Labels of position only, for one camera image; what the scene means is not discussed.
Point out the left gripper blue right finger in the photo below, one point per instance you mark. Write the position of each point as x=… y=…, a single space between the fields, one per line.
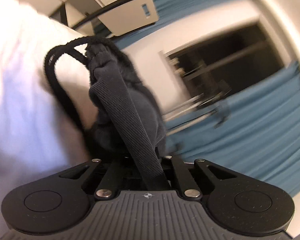
x=180 y=178

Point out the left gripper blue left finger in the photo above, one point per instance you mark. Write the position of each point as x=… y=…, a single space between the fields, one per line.
x=103 y=179

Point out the black drawstring pants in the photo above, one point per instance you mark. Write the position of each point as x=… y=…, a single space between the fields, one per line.
x=129 y=121

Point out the pastel bed sheet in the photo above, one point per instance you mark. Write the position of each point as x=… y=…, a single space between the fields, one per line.
x=36 y=137

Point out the teal curtain right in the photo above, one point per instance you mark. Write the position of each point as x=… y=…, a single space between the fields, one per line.
x=255 y=132

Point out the teal curtain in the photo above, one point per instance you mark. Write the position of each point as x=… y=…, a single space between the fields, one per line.
x=255 y=132
x=168 y=11

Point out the dark window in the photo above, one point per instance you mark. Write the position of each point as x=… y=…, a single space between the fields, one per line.
x=227 y=62

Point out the beige chair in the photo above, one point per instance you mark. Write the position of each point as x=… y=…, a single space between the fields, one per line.
x=124 y=16

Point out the teal curtain left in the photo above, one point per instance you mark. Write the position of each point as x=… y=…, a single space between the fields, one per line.
x=168 y=11

